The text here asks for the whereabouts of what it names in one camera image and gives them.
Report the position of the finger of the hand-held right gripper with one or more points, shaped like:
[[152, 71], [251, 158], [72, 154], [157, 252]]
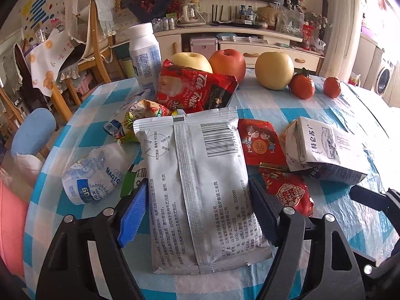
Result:
[[375, 265], [372, 195]]

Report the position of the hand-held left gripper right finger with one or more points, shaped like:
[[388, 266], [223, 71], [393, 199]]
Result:
[[262, 212]]

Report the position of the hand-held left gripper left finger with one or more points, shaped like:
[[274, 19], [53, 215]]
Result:
[[134, 212]]

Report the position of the white blue bag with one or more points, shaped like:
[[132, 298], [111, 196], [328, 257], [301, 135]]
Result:
[[97, 175]]

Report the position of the silver foil packet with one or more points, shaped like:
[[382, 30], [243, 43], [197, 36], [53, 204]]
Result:
[[203, 193]]

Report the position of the white milk carton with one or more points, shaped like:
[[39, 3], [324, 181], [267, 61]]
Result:
[[322, 150]]

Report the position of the red tea packet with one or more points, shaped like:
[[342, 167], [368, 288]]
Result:
[[193, 87]]

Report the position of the green wrapper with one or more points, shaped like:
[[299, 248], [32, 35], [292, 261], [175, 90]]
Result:
[[128, 181]]

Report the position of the red patterned snack packet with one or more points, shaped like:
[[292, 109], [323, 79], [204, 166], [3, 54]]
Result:
[[287, 190]]

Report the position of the red cartoon candy packet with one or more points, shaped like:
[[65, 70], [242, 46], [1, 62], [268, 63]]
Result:
[[262, 140]]

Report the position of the small blue wrapper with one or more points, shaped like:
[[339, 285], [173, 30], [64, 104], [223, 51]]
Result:
[[112, 128]]

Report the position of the colourful crumpled wrapper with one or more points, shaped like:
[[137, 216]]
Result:
[[147, 111]]

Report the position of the blue checked tablecloth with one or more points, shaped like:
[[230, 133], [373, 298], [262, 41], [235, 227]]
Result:
[[78, 122]]

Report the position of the clear plastic wrapper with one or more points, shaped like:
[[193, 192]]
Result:
[[131, 103]]

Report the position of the small tangerine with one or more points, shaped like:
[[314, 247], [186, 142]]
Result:
[[332, 87]]

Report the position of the white washing machine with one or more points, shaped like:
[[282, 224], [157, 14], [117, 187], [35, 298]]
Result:
[[386, 75]]

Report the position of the pink cloth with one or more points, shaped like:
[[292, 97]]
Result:
[[12, 225]]

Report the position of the blue chair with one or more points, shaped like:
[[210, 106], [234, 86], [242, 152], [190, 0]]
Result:
[[34, 131]]

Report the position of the tangerine with leaf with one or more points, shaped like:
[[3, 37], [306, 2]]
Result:
[[301, 86]]

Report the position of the yellow pear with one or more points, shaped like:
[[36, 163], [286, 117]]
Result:
[[274, 70]]

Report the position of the green waste bin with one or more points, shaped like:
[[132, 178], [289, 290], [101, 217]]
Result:
[[128, 68]]

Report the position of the red apple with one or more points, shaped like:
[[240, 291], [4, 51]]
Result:
[[228, 64]]

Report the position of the white plastic bottle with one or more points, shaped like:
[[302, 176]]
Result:
[[145, 56]]

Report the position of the wooden chair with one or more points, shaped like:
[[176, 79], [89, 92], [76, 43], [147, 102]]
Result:
[[93, 56]]

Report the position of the yellow apple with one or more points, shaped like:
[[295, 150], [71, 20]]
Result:
[[192, 61]]

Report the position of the cream television cabinet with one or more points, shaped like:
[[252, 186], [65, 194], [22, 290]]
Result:
[[250, 42]]

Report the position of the orange print white cloth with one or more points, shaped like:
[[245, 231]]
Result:
[[50, 59]]

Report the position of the cream curtain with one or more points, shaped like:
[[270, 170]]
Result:
[[343, 22]]

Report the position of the pink storage box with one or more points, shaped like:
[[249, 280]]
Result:
[[203, 47]]

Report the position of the clear plastic bag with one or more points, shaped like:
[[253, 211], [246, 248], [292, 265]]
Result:
[[290, 22]]

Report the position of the white lace cloth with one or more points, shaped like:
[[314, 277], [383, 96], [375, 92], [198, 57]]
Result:
[[104, 15]]

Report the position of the small water bottle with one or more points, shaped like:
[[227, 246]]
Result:
[[249, 12], [242, 12]]

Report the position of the white electric kettle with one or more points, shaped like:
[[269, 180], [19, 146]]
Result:
[[190, 14]]

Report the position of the dark wrapped flower bouquet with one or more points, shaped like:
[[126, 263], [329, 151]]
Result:
[[147, 1]]

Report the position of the colourful wall sticker chart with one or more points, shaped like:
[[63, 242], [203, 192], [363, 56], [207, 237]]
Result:
[[36, 4]]

